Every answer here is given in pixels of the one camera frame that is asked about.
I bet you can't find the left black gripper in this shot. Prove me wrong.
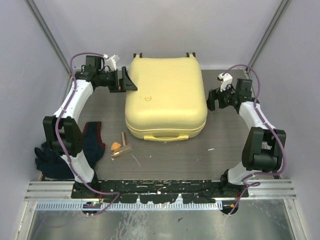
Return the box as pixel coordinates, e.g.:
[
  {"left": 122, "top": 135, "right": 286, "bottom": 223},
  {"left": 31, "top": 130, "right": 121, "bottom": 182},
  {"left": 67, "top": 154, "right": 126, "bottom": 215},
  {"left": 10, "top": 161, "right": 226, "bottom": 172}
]
[{"left": 97, "top": 66, "right": 137, "bottom": 93}]

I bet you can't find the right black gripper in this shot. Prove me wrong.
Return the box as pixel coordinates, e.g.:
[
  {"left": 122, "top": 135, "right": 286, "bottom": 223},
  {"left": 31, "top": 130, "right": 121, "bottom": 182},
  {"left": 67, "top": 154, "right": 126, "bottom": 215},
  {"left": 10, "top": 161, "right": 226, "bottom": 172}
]
[{"left": 203, "top": 82, "right": 238, "bottom": 111}]

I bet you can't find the yellow hard-shell suitcase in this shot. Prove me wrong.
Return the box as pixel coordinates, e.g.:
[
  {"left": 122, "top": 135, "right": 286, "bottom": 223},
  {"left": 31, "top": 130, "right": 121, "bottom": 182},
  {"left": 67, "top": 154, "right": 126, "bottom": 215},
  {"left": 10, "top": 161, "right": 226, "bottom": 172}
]
[{"left": 124, "top": 52, "right": 208, "bottom": 142}]

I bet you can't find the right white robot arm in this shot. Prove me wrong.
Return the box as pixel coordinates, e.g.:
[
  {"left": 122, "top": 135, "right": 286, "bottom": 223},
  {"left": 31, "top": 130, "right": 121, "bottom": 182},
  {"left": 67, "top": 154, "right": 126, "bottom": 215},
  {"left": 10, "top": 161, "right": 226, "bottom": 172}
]
[{"left": 206, "top": 74, "right": 287, "bottom": 197}]

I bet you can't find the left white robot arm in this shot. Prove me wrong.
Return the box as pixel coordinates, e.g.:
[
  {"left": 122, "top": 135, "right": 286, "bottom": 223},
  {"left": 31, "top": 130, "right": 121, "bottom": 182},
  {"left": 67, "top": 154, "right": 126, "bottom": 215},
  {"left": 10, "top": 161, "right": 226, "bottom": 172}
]
[{"left": 42, "top": 52, "right": 138, "bottom": 198}]

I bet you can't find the brown lipstick tube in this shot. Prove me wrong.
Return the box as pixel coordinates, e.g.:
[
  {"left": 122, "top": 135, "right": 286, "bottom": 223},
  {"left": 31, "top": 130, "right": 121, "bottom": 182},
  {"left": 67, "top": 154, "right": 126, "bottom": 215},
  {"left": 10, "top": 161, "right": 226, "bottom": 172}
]
[{"left": 121, "top": 132, "right": 127, "bottom": 146}]

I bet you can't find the orange makeup sponge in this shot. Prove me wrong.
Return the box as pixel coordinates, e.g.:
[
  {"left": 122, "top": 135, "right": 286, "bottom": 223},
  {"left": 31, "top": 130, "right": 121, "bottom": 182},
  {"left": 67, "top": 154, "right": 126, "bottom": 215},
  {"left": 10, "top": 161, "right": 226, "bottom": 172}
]
[{"left": 110, "top": 141, "right": 122, "bottom": 152}]

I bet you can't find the amber perfume bottle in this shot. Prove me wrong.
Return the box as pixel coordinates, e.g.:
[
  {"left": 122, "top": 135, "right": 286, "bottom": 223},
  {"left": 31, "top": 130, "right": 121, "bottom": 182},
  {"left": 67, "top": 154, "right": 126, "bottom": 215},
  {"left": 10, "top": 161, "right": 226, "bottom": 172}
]
[{"left": 111, "top": 144, "right": 133, "bottom": 158}]

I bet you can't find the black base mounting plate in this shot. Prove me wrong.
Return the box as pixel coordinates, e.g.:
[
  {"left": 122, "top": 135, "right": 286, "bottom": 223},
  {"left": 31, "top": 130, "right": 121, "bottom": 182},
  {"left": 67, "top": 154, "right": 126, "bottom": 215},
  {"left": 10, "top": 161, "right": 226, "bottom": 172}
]
[{"left": 70, "top": 178, "right": 250, "bottom": 204}]

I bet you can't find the dark navy maroon garment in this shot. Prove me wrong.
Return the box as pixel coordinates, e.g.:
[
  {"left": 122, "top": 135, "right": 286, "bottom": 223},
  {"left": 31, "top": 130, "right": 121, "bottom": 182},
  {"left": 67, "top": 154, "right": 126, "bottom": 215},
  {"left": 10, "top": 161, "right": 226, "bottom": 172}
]
[{"left": 34, "top": 121, "right": 106, "bottom": 180}]

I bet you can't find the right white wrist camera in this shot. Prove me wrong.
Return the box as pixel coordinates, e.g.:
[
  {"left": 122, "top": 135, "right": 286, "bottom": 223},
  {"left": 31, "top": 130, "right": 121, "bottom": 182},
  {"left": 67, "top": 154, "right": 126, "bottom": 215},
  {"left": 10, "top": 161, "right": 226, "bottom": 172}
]
[{"left": 217, "top": 73, "right": 233, "bottom": 92}]

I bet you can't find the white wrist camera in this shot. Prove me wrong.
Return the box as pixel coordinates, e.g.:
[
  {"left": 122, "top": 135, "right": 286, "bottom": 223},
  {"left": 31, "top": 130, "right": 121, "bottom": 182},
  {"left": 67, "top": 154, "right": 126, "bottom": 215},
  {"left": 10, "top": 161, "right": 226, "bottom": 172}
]
[
  {"left": 103, "top": 54, "right": 120, "bottom": 72},
  {"left": 217, "top": 73, "right": 233, "bottom": 92}
]

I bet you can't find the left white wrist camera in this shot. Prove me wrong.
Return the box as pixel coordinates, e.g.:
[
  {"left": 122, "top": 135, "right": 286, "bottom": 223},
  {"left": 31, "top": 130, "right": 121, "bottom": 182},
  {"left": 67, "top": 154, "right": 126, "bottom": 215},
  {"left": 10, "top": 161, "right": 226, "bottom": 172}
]
[{"left": 103, "top": 54, "right": 120, "bottom": 72}]

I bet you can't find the grey slotted cable duct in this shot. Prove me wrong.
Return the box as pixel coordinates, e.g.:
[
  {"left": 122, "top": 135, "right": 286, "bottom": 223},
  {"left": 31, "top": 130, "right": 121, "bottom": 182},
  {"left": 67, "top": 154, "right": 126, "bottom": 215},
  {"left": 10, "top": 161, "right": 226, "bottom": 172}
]
[{"left": 35, "top": 199, "right": 223, "bottom": 212}]

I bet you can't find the aluminium rail frame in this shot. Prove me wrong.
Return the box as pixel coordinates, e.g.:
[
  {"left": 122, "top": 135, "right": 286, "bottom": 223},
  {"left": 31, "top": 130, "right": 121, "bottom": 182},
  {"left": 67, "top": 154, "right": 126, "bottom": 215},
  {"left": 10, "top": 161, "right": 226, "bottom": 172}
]
[{"left": 24, "top": 179, "right": 297, "bottom": 204}]

